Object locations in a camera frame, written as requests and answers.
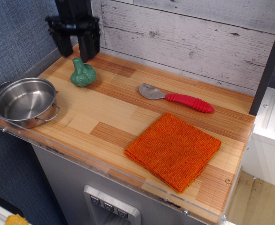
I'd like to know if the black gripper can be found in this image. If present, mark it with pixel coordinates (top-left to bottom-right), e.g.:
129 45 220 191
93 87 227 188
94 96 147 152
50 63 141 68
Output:
45 16 100 61

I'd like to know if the yellow object at corner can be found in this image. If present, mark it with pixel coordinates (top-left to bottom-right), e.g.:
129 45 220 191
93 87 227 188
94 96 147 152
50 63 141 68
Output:
4 214 29 225

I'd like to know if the grey toy fridge cabinet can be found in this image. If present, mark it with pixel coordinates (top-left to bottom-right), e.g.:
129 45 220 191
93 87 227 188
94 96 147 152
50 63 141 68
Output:
31 143 206 225

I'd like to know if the white toy sink unit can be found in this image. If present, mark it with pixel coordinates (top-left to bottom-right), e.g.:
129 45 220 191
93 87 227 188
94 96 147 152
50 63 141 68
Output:
242 88 275 185

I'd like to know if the orange knitted rag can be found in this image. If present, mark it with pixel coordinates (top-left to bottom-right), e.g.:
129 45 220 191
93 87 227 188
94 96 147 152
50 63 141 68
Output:
124 113 222 193

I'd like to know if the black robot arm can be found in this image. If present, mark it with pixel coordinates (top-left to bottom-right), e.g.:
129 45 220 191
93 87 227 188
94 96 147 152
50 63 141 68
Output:
46 0 100 62

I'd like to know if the silver dispenser button panel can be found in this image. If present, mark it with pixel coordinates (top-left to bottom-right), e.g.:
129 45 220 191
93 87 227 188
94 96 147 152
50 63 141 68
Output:
84 185 141 225

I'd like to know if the green toy broccoli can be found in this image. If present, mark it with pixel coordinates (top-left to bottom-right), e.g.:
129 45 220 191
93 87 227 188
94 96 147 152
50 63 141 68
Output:
70 58 97 87

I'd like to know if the steel pot with handles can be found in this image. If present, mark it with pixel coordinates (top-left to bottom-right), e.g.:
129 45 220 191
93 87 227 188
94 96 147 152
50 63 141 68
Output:
0 78 61 128

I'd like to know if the red handled metal spoon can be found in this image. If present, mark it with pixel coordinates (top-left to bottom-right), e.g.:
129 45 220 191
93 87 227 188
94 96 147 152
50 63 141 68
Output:
138 83 214 113

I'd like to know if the clear acrylic guard rail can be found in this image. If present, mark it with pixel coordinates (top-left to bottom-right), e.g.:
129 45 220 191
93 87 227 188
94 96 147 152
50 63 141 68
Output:
0 46 254 225

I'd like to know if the right dark grey post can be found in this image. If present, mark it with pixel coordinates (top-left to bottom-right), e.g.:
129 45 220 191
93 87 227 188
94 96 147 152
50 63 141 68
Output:
249 40 275 116

